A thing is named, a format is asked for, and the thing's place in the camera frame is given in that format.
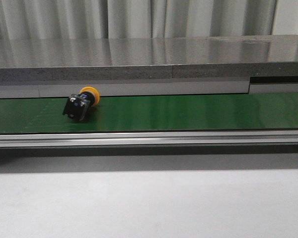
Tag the yellow mushroom push button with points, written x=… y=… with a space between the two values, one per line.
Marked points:
x=77 y=105

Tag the grey stone counter slab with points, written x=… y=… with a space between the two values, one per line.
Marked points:
x=56 y=60

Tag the green conveyor belt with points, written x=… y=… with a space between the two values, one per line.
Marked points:
x=154 y=113

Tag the white pleated curtain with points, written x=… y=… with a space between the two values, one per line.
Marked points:
x=96 y=19

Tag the aluminium conveyor frame rail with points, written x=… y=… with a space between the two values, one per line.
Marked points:
x=143 y=139

